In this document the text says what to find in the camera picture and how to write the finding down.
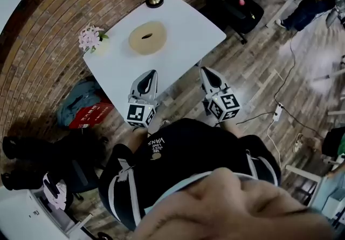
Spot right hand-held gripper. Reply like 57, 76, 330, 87
199, 66, 241, 123

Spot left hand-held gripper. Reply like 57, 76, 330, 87
126, 69, 160, 128

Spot person's left forearm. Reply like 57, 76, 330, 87
132, 126, 152, 155

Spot person's right forearm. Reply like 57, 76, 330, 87
215, 120, 241, 140

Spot black office chair with armrests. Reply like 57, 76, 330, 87
202, 0, 265, 45

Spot blue and red bag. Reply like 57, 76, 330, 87
56, 79, 108, 128

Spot pink flowers in white vase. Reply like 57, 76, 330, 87
78, 24, 110, 57

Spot white power strip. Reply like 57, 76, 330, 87
273, 102, 285, 121

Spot person's black shirt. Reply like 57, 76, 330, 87
98, 118, 282, 231

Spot person's face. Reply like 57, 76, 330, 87
131, 167, 335, 240

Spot pink and black device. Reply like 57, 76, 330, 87
42, 173, 67, 210

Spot white cabinet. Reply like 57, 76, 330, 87
0, 187, 89, 240

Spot black floor cable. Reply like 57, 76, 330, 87
236, 31, 324, 139

